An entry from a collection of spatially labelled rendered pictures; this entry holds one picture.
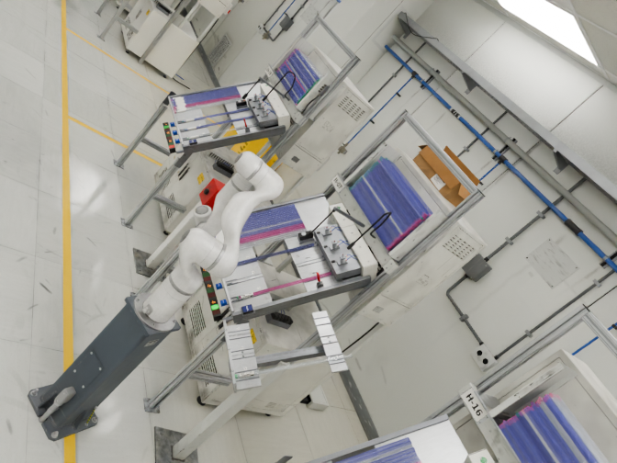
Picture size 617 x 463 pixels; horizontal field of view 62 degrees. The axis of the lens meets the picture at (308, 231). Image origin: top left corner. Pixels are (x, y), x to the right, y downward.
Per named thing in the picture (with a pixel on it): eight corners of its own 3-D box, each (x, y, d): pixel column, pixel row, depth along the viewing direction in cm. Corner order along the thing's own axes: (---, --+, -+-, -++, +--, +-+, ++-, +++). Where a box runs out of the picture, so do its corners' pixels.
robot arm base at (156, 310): (149, 335, 195) (177, 305, 189) (125, 296, 201) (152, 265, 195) (182, 328, 212) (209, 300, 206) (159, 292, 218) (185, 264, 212)
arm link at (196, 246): (192, 300, 197) (231, 261, 190) (151, 274, 191) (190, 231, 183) (196, 283, 208) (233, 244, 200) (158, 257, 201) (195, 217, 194)
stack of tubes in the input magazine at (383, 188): (387, 250, 253) (428, 213, 244) (347, 187, 287) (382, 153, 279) (400, 258, 261) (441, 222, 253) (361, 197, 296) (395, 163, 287)
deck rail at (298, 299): (234, 323, 246) (232, 316, 241) (233, 320, 247) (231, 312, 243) (370, 285, 262) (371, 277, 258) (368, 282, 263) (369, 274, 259)
